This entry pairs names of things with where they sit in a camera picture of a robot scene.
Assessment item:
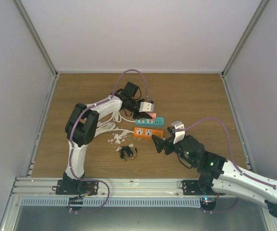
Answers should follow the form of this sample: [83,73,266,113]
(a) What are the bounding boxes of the teal power strip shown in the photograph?
[135,116,164,128]

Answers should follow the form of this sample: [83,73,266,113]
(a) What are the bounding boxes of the pink plug adapter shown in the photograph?
[148,113,157,120]

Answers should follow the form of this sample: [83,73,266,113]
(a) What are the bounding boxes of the black adapter with cable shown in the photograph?
[119,145,138,161]

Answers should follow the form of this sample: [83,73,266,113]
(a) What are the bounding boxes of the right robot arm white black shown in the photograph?
[151,135,277,218]

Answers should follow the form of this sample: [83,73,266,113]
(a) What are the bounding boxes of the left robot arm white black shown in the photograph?
[63,82,154,194]

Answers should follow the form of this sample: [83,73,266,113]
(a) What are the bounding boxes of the orange power strip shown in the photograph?
[133,127,164,139]

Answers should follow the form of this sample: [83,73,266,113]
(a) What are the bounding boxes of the white debris pile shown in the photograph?
[107,129,134,152]

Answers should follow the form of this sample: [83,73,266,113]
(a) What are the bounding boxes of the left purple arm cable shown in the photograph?
[68,69,153,181]

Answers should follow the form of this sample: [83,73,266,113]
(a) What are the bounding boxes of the white orange strip cord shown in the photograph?
[90,122,135,138]

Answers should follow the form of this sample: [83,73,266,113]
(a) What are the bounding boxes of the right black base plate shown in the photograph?
[178,179,225,196]

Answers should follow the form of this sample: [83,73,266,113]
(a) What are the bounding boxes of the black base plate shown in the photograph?
[52,179,99,196]
[178,179,225,196]

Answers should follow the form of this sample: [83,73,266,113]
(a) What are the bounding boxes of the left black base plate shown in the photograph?
[52,179,99,196]

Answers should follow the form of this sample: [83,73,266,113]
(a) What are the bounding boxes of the left aluminium frame post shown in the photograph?
[13,0,59,78]

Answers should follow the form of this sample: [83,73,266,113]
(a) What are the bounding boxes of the aluminium frame post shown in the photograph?
[13,0,59,78]
[220,0,271,78]

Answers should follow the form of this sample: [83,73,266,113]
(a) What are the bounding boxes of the slotted grey cable duct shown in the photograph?
[21,197,201,208]

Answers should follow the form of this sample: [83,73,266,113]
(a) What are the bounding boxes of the aluminium front rail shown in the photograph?
[11,178,270,197]

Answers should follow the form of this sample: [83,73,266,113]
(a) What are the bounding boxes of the right aluminium frame post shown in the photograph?
[220,0,271,78]

